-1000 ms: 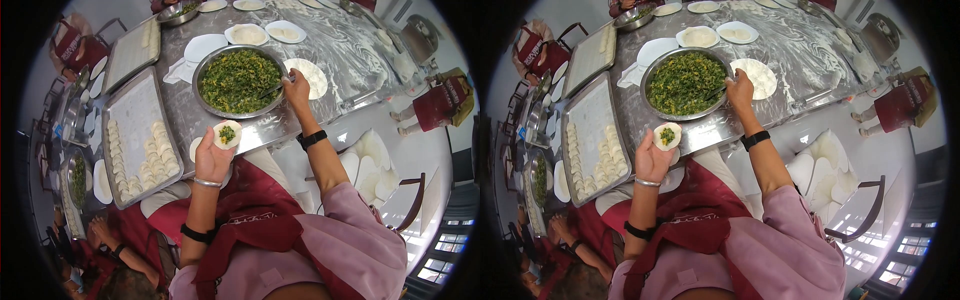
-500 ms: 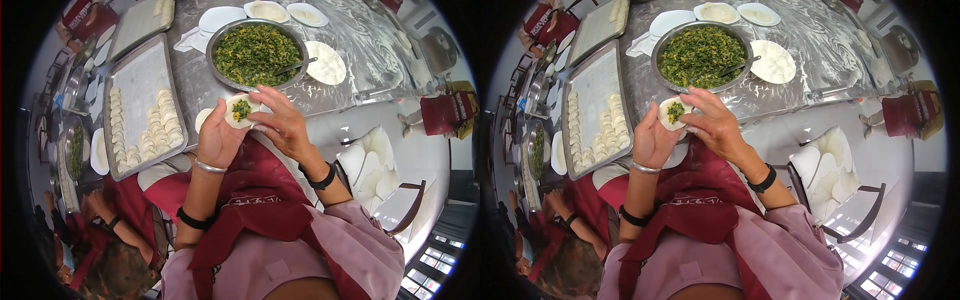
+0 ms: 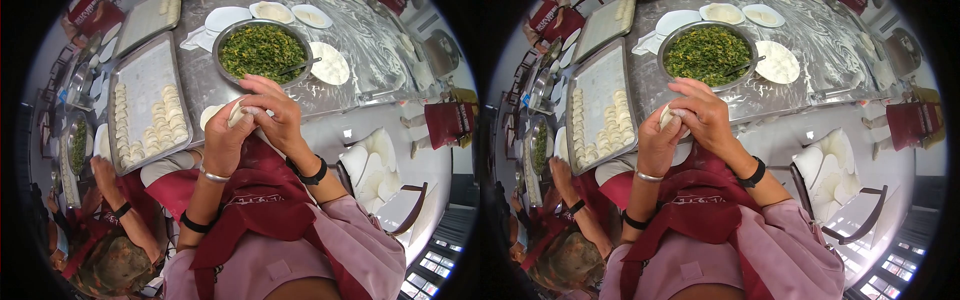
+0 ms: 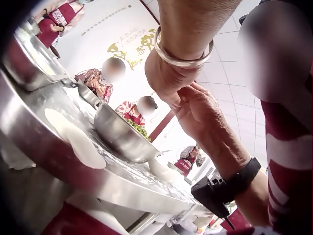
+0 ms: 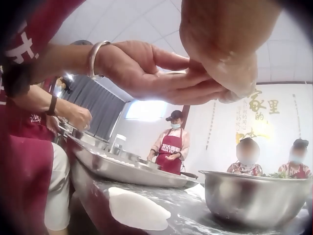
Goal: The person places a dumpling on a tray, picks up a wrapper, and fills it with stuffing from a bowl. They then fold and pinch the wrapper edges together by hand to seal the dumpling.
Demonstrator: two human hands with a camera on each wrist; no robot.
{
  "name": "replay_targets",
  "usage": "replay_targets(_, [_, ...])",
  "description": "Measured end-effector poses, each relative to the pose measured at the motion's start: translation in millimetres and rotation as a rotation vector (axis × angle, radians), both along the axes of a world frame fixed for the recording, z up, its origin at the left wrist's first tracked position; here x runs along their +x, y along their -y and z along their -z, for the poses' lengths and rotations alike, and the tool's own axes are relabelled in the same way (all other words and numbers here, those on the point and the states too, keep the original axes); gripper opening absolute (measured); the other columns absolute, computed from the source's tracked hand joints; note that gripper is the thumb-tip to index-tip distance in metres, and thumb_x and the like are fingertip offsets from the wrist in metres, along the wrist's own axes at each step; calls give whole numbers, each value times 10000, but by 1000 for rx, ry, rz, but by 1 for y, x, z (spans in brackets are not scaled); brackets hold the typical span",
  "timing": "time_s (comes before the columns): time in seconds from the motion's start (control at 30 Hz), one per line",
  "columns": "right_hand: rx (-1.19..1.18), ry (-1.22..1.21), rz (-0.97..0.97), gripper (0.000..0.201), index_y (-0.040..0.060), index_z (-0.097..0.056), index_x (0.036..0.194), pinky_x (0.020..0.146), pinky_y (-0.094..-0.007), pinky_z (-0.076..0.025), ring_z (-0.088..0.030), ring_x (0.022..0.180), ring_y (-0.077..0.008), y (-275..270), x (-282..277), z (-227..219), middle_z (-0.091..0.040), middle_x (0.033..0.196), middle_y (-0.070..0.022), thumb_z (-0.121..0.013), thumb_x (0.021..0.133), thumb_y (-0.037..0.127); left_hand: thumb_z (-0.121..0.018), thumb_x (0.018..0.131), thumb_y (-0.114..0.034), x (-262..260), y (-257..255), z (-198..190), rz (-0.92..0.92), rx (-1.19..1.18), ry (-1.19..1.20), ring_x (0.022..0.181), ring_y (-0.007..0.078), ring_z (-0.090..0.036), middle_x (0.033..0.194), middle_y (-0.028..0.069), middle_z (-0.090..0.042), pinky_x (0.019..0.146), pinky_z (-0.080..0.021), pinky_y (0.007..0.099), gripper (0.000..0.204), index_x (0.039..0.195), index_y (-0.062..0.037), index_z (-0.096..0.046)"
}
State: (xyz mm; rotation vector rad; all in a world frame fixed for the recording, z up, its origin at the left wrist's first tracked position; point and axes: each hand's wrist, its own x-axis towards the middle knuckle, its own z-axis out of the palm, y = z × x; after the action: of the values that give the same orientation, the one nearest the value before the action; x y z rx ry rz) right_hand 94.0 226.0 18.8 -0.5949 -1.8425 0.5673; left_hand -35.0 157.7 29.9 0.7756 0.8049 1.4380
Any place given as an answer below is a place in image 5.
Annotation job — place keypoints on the person's right hand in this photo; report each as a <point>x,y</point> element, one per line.
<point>220,27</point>

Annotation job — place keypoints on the person's left hand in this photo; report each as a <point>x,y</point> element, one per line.
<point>137,71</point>

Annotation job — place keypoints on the person's right fingers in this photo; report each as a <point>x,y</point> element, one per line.
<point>240,80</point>

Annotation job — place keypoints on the person's left fingers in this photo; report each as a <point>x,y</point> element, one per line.
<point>193,90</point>

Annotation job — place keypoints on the person's left thumb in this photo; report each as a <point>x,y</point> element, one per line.
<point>168,57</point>

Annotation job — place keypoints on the dumpling wrapper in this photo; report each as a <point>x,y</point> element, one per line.
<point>174,72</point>

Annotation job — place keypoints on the window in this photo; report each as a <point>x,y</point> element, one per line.
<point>146,110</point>

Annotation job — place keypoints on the grey curtain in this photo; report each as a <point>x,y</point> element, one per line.
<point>97,105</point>

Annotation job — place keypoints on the small steel bowl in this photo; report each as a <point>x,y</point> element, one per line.
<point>94,140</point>
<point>128,155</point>
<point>149,165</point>

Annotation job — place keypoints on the clear plastic container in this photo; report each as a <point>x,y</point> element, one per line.
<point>119,143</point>

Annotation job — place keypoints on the white dough sheet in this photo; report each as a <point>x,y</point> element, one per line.
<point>195,191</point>

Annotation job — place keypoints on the green leafy vegetables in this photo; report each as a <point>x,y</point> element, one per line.
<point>276,174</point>

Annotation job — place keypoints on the row of dumplings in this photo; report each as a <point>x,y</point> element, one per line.
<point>115,159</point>

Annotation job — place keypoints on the large steel tray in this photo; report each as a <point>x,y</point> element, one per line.
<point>117,169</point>

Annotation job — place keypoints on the large steel mixing bowl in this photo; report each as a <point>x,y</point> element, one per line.
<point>251,198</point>

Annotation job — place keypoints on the white round dough wrappers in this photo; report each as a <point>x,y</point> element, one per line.
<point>137,208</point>

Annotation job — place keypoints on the person's body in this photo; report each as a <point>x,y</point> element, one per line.
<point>34,17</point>

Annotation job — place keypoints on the person's legs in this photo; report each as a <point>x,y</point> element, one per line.
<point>58,186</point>

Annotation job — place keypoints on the wall lettering sign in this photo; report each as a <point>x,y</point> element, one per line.
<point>259,115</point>

